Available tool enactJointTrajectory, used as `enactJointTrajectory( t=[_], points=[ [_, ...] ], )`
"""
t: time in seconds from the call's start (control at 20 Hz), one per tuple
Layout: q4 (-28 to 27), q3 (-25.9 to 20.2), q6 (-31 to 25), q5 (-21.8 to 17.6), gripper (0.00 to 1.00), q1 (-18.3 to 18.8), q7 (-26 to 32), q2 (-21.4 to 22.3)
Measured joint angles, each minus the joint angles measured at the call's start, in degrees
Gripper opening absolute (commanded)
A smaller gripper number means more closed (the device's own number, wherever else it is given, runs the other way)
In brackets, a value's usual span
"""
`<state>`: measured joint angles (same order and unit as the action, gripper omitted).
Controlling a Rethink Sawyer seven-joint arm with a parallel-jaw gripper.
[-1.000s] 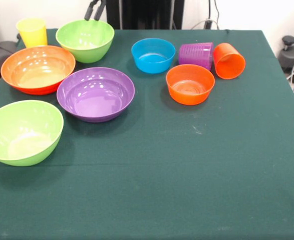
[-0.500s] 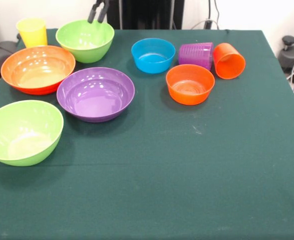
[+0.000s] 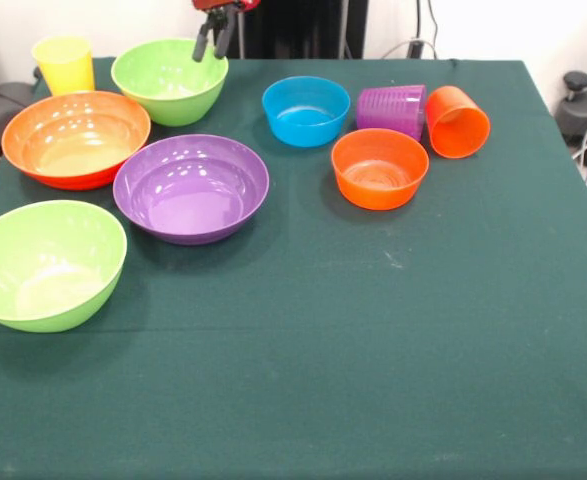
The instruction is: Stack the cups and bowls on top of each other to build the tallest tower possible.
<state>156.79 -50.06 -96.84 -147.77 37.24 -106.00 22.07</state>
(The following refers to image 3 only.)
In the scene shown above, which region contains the black hanging cable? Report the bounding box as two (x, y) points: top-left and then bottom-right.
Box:
(425, 0), (443, 42)

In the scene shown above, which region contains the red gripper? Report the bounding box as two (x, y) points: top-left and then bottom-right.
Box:
(191, 0), (261, 63)

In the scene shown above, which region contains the black office chair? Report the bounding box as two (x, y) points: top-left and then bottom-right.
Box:
(0, 37), (39, 161)

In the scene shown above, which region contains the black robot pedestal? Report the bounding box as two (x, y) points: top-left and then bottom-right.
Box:
(211, 0), (369, 60)

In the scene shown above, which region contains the small orange plastic bowl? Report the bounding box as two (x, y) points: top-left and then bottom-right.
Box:
(330, 127), (431, 212)

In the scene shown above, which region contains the purple plastic bowl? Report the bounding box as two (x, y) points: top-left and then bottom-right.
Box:
(112, 133), (271, 246)

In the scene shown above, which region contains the lime green plastic bowl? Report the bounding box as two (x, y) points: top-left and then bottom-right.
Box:
(110, 38), (230, 127)
(0, 199), (128, 334)

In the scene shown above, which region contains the black stand with knob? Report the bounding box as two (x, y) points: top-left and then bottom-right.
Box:
(555, 71), (587, 146)

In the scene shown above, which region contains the yellow plastic cup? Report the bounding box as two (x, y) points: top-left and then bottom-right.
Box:
(31, 35), (96, 97)

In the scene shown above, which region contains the wide orange plastic bowl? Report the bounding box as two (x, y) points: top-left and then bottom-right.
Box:
(0, 90), (152, 191)

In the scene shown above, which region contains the purple plastic cup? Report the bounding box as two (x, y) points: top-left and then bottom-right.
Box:
(356, 83), (427, 143)

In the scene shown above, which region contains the grey cable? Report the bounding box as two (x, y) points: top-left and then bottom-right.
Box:
(380, 38), (439, 60)

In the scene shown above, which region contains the orange plastic cup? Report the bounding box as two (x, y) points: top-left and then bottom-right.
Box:
(424, 85), (492, 160)

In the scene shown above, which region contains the dark green tablecloth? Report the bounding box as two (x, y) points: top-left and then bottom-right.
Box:
(0, 55), (587, 480)

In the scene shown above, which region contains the blue plastic bowl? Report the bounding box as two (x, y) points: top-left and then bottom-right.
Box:
(261, 75), (352, 149)

